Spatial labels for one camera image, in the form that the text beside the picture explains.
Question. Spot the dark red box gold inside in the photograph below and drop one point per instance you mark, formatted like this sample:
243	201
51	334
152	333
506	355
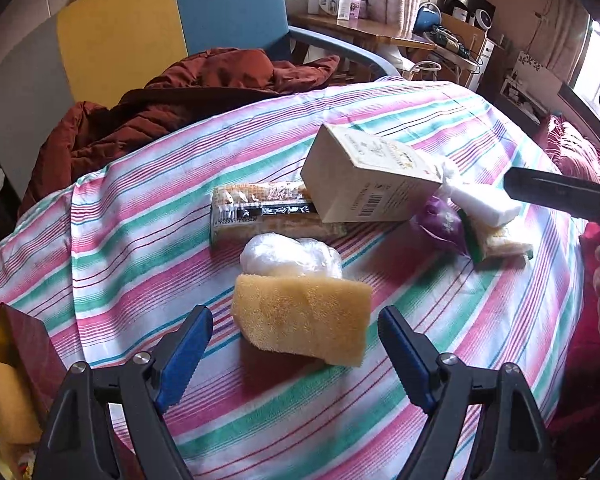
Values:
25	340

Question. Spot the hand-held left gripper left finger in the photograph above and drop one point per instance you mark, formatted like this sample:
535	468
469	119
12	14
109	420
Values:
180	360

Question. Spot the purple packet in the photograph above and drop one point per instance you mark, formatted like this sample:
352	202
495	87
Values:
440	225

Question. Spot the cardboard box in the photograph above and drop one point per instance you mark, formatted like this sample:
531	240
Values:
462	32

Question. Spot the yellow sponge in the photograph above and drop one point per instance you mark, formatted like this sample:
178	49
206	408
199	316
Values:
300	315

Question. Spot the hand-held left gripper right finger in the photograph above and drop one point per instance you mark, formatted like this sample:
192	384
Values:
407	360

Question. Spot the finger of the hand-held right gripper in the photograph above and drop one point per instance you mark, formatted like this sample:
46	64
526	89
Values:
555	192

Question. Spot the black and white device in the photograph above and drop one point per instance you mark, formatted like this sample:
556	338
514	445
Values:
480	10

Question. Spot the magenta cushion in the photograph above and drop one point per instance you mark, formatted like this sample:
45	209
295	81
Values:
580	152

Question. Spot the small pink box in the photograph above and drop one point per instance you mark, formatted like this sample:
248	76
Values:
357	10

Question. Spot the green-backed scouring sponge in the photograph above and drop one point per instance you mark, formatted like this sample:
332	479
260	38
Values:
505	242

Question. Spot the red-brown jacket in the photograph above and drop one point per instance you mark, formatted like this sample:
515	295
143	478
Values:
180	90

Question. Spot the red cloth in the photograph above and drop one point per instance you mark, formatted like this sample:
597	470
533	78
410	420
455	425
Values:
582	360

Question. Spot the white bar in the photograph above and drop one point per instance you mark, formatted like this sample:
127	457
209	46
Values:
485	205

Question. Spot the white floral box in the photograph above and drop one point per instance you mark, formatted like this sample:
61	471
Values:
535	72

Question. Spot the cracker packet black label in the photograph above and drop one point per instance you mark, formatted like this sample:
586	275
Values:
260	212

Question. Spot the striped tablecloth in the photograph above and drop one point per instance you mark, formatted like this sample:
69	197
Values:
130	260

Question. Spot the beige carton box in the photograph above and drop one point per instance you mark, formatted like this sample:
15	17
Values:
360	180

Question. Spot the grey yellow blue armchair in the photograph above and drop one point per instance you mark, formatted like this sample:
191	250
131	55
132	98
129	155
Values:
115	35

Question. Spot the white plastic bag wad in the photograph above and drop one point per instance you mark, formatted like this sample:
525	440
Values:
285	252

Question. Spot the wooden side desk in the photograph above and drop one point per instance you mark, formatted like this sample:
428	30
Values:
360	30

